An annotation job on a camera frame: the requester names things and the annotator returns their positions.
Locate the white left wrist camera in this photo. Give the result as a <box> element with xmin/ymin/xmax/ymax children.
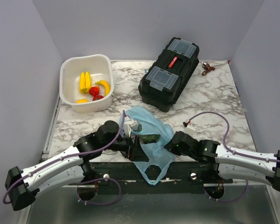
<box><xmin>123</xmin><ymin>118</ymin><xmax>141</xmax><ymax>137</ymax></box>

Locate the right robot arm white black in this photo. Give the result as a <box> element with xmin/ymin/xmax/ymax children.
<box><xmin>165</xmin><ymin>131</ymin><xmax>280</xmax><ymax>192</ymax></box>

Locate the small brown metal object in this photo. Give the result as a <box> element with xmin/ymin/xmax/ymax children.
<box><xmin>202</xmin><ymin>63</ymin><xmax>216</xmax><ymax>76</ymax></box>

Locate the yellow fake banana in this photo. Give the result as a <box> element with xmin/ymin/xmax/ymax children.
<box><xmin>95</xmin><ymin>80</ymin><xmax>111</xmax><ymax>96</ymax></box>

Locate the yellow fake corn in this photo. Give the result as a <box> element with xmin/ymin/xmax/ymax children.
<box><xmin>79</xmin><ymin>71</ymin><xmax>91</xmax><ymax>93</ymax></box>

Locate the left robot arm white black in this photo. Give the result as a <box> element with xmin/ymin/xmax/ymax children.
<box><xmin>3</xmin><ymin>120</ymin><xmax>148</xmax><ymax>211</ymax></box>

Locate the light blue plastic bag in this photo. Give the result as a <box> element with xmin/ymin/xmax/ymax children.
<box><xmin>125</xmin><ymin>106</ymin><xmax>175</xmax><ymax>186</ymax></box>

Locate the red fake fruit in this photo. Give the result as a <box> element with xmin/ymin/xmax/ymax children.
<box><xmin>92</xmin><ymin>95</ymin><xmax>104</xmax><ymax>101</ymax></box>
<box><xmin>89</xmin><ymin>85</ymin><xmax>100</xmax><ymax>97</ymax></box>

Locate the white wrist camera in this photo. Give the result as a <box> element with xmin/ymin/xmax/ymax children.
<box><xmin>183</xmin><ymin>121</ymin><xmax>196</xmax><ymax>136</ymax></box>
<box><xmin>123</xmin><ymin>118</ymin><xmax>141</xmax><ymax>137</ymax></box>

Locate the black plastic toolbox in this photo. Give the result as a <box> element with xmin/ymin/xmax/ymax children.
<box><xmin>138</xmin><ymin>37</ymin><xmax>199</xmax><ymax>112</ymax></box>

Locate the white plastic basket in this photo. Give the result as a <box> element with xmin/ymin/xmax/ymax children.
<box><xmin>59</xmin><ymin>54</ymin><xmax>114</xmax><ymax>113</ymax></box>

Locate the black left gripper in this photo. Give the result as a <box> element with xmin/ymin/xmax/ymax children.
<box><xmin>102</xmin><ymin>132</ymin><xmax>149</xmax><ymax>161</ymax></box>

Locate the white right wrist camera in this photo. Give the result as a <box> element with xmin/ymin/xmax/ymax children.
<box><xmin>183</xmin><ymin>121</ymin><xmax>196</xmax><ymax>136</ymax></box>

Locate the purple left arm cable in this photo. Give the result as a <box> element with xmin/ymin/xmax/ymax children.
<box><xmin>2</xmin><ymin>110</ymin><xmax>128</xmax><ymax>205</ymax></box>

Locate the black metal base rail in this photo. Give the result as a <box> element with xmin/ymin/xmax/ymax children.
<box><xmin>66</xmin><ymin>161</ymin><xmax>234</xmax><ymax>195</ymax></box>

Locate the green fake avocado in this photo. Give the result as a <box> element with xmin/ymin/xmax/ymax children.
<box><xmin>139</xmin><ymin>134</ymin><xmax>161</xmax><ymax>144</ymax></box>

